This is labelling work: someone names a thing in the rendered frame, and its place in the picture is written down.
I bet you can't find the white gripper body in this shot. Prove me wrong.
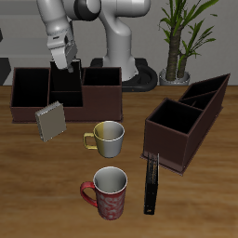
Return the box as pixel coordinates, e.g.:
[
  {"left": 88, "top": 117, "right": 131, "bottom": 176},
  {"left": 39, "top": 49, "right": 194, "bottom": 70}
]
[{"left": 50, "top": 40, "right": 78, "bottom": 71}]

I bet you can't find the black book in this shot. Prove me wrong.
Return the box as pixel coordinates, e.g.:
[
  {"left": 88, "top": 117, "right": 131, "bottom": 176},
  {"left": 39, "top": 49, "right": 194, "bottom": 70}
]
[{"left": 142, "top": 152, "right": 161, "bottom": 216}]

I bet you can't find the yellow and white mug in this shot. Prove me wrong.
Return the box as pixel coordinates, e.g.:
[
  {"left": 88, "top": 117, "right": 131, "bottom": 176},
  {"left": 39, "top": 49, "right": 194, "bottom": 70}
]
[{"left": 82, "top": 120, "right": 126, "bottom": 159}]

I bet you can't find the dark brown desk caddy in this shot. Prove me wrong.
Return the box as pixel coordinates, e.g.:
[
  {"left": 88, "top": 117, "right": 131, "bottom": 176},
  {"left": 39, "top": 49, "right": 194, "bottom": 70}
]
[
  {"left": 140, "top": 73, "right": 231, "bottom": 177},
  {"left": 8, "top": 66, "right": 125, "bottom": 125}
]

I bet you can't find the red patterned mug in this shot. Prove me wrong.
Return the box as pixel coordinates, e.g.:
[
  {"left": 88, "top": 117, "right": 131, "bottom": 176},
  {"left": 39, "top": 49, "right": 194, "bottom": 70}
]
[{"left": 79, "top": 165, "right": 129, "bottom": 221}]

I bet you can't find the grey notebook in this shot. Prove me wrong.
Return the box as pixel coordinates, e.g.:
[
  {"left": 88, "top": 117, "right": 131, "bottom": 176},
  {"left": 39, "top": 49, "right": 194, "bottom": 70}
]
[{"left": 34, "top": 100, "right": 68, "bottom": 143}]

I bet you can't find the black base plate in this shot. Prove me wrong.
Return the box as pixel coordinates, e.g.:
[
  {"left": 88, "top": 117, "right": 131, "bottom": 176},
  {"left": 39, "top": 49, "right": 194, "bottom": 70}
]
[{"left": 89, "top": 57, "right": 159, "bottom": 93}]

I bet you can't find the green pot plant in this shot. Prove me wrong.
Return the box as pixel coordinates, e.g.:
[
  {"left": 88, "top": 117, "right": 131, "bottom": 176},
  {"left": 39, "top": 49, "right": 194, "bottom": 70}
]
[{"left": 157, "top": 0, "right": 220, "bottom": 87}]

